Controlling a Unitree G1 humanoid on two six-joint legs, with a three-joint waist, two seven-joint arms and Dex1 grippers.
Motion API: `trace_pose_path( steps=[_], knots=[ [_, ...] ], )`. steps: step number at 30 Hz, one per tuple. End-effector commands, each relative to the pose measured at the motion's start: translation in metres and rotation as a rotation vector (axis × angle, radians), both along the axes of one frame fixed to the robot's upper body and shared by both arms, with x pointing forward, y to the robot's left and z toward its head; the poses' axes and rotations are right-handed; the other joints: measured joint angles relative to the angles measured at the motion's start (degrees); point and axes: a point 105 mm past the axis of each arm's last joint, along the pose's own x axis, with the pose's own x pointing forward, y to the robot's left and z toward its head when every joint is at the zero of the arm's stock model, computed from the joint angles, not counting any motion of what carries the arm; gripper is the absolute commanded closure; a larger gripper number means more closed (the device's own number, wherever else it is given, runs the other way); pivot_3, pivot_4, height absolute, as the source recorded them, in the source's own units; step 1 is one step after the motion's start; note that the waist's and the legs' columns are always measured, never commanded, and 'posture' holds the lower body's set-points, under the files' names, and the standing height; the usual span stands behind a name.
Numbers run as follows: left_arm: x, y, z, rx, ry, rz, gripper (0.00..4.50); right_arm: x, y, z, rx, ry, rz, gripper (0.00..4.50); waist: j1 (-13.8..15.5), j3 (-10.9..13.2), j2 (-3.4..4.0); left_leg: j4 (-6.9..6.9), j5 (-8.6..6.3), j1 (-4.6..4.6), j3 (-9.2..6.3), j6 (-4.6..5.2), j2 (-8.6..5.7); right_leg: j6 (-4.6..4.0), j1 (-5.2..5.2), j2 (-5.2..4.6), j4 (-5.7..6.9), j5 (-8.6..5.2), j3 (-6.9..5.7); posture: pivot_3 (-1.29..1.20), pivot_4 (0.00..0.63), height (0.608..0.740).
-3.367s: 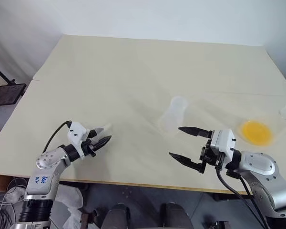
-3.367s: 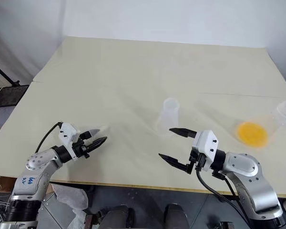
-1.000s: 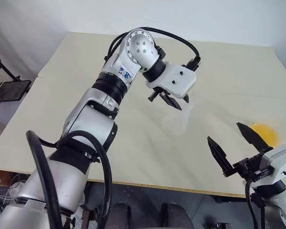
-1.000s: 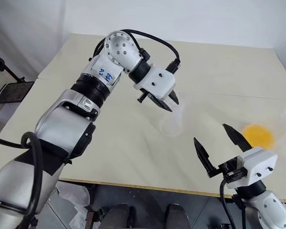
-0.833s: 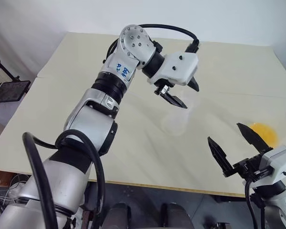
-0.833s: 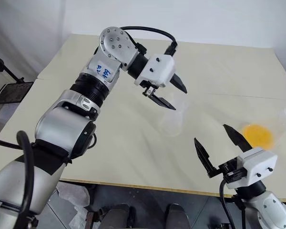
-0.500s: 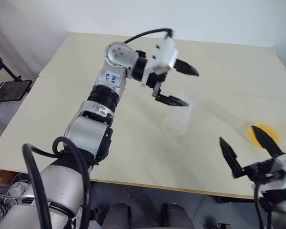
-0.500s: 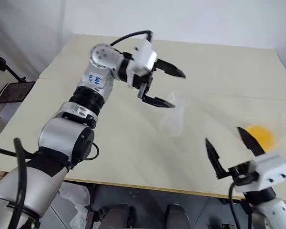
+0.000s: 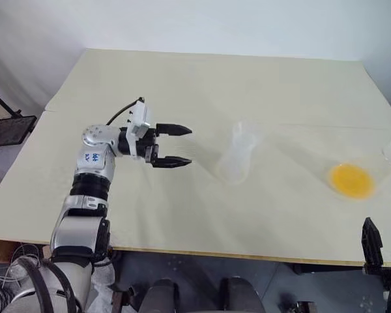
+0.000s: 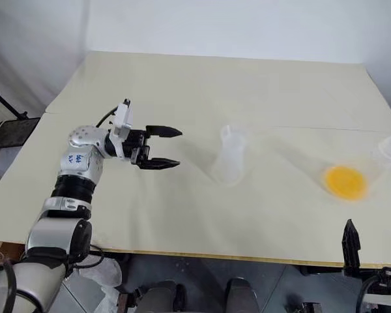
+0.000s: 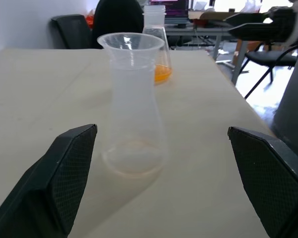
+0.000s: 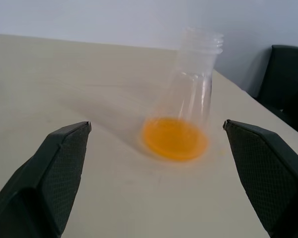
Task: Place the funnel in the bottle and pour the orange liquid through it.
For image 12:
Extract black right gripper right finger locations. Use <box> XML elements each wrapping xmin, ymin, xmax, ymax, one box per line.
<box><xmin>223</xmin><ymin>119</ymin><xmax>298</xmax><ymax>238</ymax></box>

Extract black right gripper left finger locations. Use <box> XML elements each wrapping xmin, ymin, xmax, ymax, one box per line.
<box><xmin>0</xmin><ymin>121</ymin><xmax>92</xmax><ymax>238</ymax></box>

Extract clear bottle with orange liquid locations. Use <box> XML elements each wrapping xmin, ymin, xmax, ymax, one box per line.
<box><xmin>140</xmin><ymin>26</ymin><xmax>224</xmax><ymax>164</ymax></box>

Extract black chair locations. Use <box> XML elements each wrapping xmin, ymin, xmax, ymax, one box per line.
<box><xmin>254</xmin><ymin>44</ymin><xmax>298</xmax><ymax>140</ymax></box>

